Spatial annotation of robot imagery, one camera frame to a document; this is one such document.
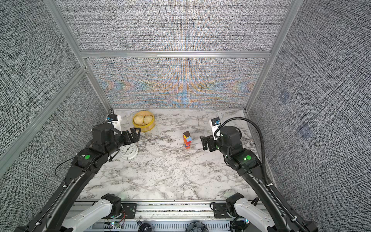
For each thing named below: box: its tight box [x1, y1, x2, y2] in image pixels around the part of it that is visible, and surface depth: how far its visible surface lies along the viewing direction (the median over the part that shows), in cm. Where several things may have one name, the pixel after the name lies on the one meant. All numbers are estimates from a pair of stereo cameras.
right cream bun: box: [143, 115, 154, 125], surface depth 108 cm
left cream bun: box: [133, 114, 144, 126], surface depth 108 cm
